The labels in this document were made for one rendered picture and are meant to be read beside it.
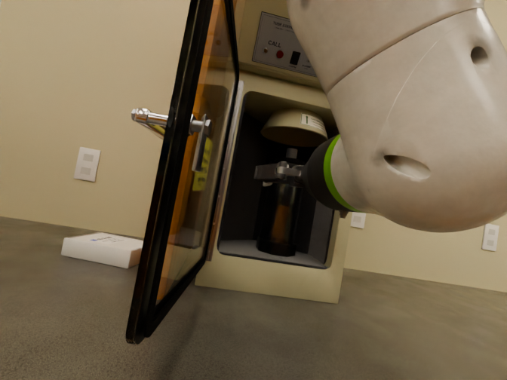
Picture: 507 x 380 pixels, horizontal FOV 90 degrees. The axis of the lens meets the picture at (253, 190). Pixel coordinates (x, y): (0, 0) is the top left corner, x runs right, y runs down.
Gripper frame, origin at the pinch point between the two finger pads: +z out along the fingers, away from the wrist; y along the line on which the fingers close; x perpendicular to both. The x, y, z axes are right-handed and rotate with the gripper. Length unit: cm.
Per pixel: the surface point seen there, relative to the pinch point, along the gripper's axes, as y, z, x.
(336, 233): -12.5, 3.8, 8.8
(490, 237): -104, 47, 2
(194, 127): 18.2, -24.8, -1.0
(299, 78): 2.5, 1.1, -22.7
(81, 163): 65, 45, 2
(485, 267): -104, 48, 15
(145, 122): 23.2, -24.2, -0.6
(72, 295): 34.2, -7.6, 24.4
